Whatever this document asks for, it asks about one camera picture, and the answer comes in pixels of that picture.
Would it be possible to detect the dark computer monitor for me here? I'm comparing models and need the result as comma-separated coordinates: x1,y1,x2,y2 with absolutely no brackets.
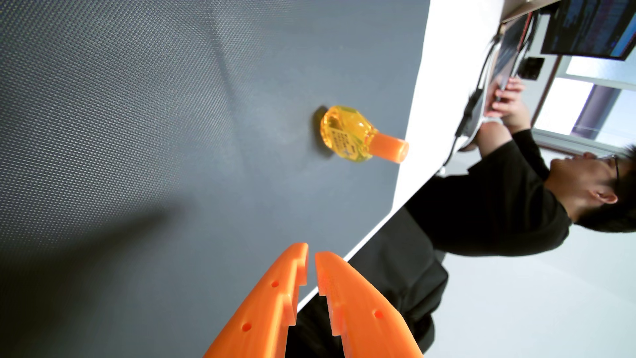
541,0,636,61

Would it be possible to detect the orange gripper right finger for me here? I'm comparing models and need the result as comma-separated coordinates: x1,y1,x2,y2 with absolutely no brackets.
315,251,424,358

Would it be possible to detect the brown framed window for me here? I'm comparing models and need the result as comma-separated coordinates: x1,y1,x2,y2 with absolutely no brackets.
532,55,636,156

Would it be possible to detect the small black box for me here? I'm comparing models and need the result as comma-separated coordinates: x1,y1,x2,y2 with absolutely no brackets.
518,57,546,81

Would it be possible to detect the grey textured mat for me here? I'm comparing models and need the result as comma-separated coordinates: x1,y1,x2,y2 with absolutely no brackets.
0,0,431,358

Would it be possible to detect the person's hand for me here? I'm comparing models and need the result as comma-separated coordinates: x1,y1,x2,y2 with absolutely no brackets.
484,76,532,134

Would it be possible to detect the yellow eyedrops bottle orange cap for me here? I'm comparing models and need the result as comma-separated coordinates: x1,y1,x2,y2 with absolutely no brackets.
319,105,409,164

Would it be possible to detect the black cable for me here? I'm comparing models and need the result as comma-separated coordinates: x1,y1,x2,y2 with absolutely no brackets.
442,35,503,167

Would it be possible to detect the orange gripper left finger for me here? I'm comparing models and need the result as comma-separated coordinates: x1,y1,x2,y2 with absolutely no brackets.
204,243,309,358

